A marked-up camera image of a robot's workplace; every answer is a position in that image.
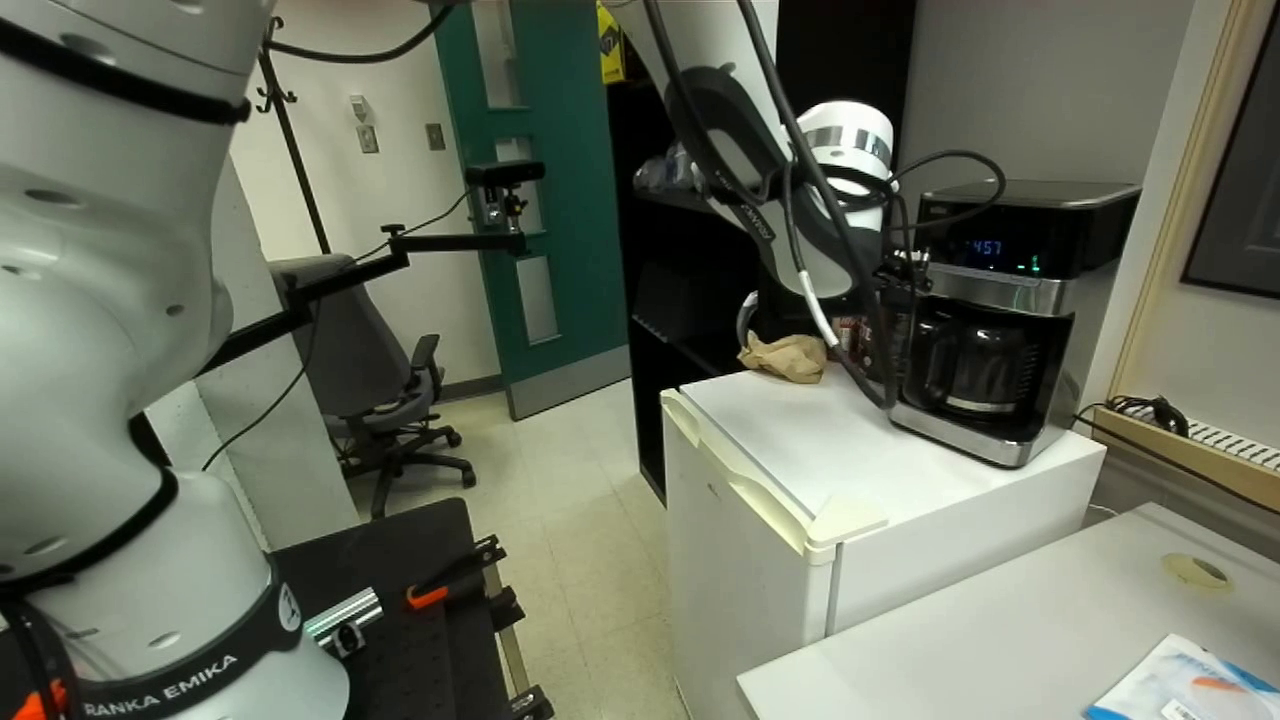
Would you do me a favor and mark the green door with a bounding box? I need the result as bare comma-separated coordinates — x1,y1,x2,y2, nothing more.
435,0,629,419

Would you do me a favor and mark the white mini fridge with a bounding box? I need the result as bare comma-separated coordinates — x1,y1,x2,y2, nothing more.
661,370,1103,720

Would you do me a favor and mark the black office chair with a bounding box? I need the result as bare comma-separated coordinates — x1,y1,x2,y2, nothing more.
326,337,477,518

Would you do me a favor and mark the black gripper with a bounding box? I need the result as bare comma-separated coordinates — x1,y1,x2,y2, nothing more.
850,257,920,398

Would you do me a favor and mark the black mat on cart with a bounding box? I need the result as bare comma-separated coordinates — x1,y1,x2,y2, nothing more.
277,500,514,720

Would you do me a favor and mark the orange handled clamp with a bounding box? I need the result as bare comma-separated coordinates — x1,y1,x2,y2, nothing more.
405,534,502,612

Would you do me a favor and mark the blue white paper booklet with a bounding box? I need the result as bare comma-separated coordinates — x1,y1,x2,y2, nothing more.
1083,635,1280,720

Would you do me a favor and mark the black silver coffee machine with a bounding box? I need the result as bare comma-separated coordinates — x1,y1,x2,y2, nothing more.
891,179,1140,469

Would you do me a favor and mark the black tall shelf cabinet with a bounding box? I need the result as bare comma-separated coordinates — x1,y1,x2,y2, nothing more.
605,0,916,491

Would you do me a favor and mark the black object on window sill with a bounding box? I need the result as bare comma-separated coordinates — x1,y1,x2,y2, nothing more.
1103,395,1189,437

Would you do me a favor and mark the camera on black boom arm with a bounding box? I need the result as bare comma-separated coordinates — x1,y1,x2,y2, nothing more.
197,157,550,380

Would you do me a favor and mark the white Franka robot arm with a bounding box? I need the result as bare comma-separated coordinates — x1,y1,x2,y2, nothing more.
0,0,351,720

